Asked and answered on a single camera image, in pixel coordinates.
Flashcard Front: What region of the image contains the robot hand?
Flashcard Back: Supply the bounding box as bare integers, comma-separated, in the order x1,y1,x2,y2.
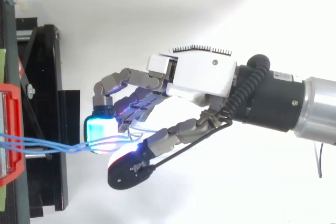
83,44,238,190

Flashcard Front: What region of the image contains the blue cable bundle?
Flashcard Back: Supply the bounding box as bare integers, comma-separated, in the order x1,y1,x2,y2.
0,125,158,156

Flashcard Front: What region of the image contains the black stand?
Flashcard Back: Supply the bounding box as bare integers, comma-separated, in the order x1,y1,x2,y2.
0,0,81,224

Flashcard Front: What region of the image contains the red bin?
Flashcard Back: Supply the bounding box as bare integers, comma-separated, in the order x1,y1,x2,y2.
0,82,26,188

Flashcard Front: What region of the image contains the black coiled cable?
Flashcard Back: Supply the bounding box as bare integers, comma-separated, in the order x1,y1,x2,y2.
220,54,271,120

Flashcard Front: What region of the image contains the thin black cable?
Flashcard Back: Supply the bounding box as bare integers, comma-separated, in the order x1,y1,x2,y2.
313,141,324,179
150,119,233,170

